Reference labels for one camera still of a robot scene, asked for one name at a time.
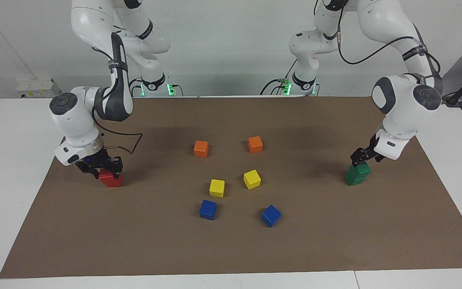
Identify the green wooden cube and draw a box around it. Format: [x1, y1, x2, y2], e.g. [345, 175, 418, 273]
[353, 162, 372, 177]
[344, 171, 366, 186]

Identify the blue wooden cube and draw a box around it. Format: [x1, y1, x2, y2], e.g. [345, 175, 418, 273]
[261, 205, 282, 228]
[199, 199, 218, 221]

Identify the black base cable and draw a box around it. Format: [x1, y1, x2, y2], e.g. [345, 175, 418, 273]
[260, 59, 298, 96]

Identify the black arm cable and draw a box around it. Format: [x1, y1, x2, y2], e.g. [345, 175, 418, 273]
[91, 46, 143, 155]
[313, 0, 442, 87]

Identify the brown table mat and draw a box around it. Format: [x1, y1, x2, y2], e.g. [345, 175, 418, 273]
[0, 96, 462, 279]

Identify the orange wooden cube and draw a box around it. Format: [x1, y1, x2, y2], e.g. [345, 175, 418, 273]
[247, 136, 263, 154]
[193, 140, 209, 158]

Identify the yellow wooden cube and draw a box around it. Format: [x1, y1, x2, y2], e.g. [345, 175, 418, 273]
[209, 179, 225, 198]
[243, 169, 262, 190]

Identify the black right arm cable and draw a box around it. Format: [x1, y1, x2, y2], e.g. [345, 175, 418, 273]
[91, 46, 143, 155]

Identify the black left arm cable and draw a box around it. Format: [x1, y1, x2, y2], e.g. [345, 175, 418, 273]
[313, 0, 442, 87]

